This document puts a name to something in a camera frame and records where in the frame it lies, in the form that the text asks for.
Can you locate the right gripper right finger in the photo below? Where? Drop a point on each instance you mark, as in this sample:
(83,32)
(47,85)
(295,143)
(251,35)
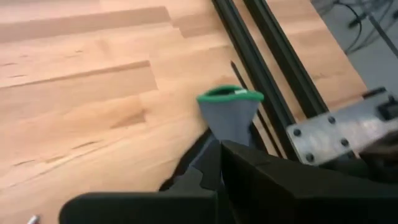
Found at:
(295,193)

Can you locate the black aluminium table frame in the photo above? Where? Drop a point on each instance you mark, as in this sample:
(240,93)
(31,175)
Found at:
(248,56)

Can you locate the silver mounting bracket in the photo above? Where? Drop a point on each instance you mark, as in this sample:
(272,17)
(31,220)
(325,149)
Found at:
(326,137)

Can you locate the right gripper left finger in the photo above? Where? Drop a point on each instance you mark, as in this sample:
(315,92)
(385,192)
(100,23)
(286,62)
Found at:
(140,208)

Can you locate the black grey work glove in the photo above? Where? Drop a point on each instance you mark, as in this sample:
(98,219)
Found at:
(230,118)

